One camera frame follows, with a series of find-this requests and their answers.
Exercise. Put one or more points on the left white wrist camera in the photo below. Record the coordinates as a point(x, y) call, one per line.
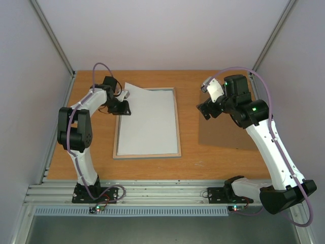
point(123, 95)

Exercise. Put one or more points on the colourful balloon photo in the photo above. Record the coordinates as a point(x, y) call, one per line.
point(147, 122)

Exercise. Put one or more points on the small circuit board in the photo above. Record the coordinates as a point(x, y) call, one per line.
point(236, 208)
point(97, 209)

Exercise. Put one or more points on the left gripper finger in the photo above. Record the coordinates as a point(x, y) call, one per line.
point(125, 106)
point(125, 112)

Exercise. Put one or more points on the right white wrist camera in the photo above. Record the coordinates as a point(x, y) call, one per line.
point(213, 87)

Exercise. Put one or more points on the left small circuit board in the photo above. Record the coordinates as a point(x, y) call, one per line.
point(97, 209)

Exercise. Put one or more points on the left aluminium corner post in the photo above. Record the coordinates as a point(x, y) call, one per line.
point(48, 29)

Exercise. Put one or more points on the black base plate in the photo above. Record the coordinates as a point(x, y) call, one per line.
point(80, 195)
point(218, 195)

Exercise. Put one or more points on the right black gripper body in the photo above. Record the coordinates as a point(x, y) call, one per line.
point(205, 109)

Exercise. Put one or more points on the brown hardboard backing board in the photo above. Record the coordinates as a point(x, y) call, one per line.
point(223, 132)

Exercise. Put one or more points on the right aluminium corner post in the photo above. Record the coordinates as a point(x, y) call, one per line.
point(275, 32)

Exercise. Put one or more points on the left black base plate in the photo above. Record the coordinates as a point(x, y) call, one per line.
point(80, 195)

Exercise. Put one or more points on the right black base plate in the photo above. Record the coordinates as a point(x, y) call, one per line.
point(218, 195)

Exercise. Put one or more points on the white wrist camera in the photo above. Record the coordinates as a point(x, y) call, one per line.
point(213, 87)
point(123, 95)

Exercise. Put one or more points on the teal picture frame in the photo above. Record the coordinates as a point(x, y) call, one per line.
point(177, 127)

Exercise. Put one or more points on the right small circuit board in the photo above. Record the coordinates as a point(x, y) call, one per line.
point(236, 208)

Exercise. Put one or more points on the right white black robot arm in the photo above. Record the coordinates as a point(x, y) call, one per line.
point(289, 186)

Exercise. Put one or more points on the aluminium front rail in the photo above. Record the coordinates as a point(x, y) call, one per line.
point(138, 192)

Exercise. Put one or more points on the aluminium corner post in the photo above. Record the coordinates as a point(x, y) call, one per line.
point(275, 32)
point(48, 29)

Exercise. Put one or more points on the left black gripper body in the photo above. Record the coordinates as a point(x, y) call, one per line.
point(114, 108)

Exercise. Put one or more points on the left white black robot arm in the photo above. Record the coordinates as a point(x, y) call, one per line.
point(74, 130)

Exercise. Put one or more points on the grey slotted cable duct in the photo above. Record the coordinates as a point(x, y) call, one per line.
point(134, 211)

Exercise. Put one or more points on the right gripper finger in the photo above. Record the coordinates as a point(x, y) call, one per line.
point(206, 115)
point(203, 107)

